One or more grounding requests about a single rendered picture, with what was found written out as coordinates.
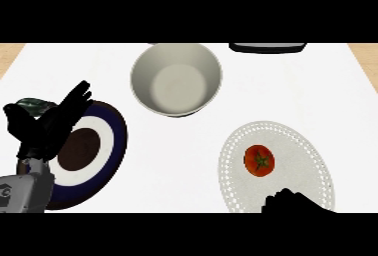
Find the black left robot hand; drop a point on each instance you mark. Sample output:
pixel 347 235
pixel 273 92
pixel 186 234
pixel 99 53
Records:
pixel 48 126

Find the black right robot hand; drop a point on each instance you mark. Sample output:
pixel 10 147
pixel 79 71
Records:
pixel 289 203

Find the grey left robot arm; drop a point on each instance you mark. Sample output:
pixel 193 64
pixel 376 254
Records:
pixel 22 193

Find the white perforated oval placemat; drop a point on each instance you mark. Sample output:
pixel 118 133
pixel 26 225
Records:
pixel 295 186

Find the white bowl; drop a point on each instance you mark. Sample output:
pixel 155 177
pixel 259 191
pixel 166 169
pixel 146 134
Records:
pixel 175 80

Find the dark green vegetable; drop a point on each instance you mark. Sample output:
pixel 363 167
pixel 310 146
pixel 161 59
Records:
pixel 35 105

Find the blue white brown plate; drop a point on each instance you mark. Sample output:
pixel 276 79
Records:
pixel 97 156

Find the red tomato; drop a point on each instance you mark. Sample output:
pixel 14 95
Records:
pixel 258 160

